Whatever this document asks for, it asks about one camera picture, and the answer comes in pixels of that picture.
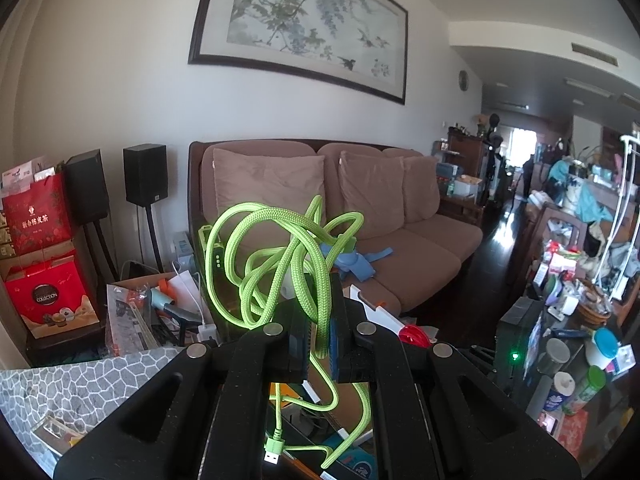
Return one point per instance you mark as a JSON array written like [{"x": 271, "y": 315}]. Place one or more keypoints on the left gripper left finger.
[{"x": 293, "y": 345}]

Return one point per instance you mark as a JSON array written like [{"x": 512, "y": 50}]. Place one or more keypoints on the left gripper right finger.
[{"x": 349, "y": 360}]

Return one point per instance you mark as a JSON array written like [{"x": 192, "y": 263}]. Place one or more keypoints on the cardboard box tray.
[{"x": 344, "y": 417}]

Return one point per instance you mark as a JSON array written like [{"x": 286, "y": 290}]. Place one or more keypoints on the brown fabric sofa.
[{"x": 427, "y": 255}]

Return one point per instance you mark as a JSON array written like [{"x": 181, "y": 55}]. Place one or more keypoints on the green portable speaker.
[{"x": 212, "y": 248}]

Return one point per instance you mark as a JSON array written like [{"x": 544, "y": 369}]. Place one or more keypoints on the middle sofa cushion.
[{"x": 373, "y": 186}]

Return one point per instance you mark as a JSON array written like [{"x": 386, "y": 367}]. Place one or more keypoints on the sofa cushion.
[
  {"x": 421, "y": 192},
  {"x": 288, "y": 182},
  {"x": 373, "y": 186}
]

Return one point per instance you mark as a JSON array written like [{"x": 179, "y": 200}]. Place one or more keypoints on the right sofa cushion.
[{"x": 421, "y": 192}]

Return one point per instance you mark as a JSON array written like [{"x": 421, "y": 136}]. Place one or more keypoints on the left sofa cushion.
[{"x": 288, "y": 182}]

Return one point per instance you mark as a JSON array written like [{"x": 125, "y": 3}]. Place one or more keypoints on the grey patterned fleece blanket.
[{"x": 79, "y": 396}]

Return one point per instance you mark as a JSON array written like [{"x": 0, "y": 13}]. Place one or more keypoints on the right black speaker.
[{"x": 146, "y": 173}]

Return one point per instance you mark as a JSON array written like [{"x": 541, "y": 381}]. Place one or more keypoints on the black speaker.
[
  {"x": 86, "y": 189},
  {"x": 146, "y": 173}
]

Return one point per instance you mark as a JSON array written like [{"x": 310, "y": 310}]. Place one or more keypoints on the red chocolate gift box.
[{"x": 52, "y": 297}]

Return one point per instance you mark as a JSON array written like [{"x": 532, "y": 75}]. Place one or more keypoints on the left black speaker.
[{"x": 86, "y": 189}]

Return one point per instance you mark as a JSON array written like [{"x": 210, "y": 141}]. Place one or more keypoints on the red tea gift bag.
[{"x": 38, "y": 217}]

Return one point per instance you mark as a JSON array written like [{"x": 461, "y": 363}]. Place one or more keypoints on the framed bird painting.
[{"x": 357, "y": 44}]

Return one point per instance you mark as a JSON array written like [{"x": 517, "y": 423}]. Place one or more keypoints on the round wall clock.
[{"x": 463, "y": 80}]

